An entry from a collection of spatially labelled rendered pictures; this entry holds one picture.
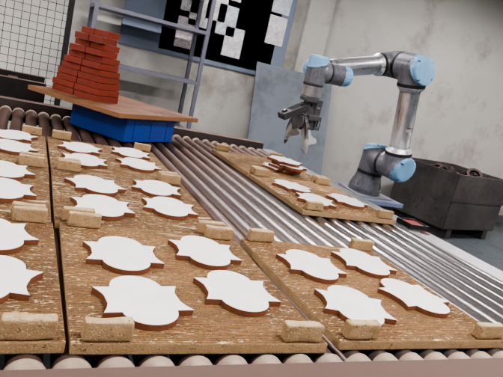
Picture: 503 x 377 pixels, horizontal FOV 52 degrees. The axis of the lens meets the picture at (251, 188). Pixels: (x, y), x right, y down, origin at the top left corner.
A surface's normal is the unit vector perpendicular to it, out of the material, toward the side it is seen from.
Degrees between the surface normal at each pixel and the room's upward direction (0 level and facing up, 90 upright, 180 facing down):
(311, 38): 90
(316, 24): 90
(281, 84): 76
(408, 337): 0
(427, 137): 90
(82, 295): 0
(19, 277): 0
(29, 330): 93
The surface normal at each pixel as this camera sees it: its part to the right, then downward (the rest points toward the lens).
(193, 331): 0.22, -0.95
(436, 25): 0.37, 0.28
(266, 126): 0.42, 0.04
